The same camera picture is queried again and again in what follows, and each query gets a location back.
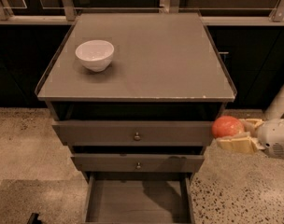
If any grey top drawer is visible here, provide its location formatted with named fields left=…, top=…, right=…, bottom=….
left=53, top=103, right=221, bottom=147

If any grey middle drawer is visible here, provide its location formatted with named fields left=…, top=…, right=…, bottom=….
left=71, top=147, right=205, bottom=173

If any metal window railing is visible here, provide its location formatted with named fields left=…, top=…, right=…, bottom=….
left=0, top=0, right=284, bottom=26

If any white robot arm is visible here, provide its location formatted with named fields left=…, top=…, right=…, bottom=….
left=212, top=85, right=284, bottom=160

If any grey drawer cabinet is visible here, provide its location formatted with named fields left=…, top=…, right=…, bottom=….
left=35, top=12, right=237, bottom=183

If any black object at floor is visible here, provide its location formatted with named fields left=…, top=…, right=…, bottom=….
left=27, top=213, right=41, bottom=224

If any white ceramic bowl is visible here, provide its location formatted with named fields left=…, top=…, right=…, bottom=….
left=75, top=40, right=115, bottom=72

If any red apple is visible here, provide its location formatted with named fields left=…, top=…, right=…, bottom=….
left=212, top=116, right=245, bottom=138

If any grey drawer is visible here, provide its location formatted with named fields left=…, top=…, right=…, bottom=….
left=83, top=172, right=195, bottom=224
left=53, top=103, right=221, bottom=147
left=71, top=147, right=205, bottom=173

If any grey bottom drawer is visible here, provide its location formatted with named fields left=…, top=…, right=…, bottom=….
left=83, top=172, right=195, bottom=224

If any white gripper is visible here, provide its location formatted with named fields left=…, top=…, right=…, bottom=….
left=216, top=119, right=284, bottom=159

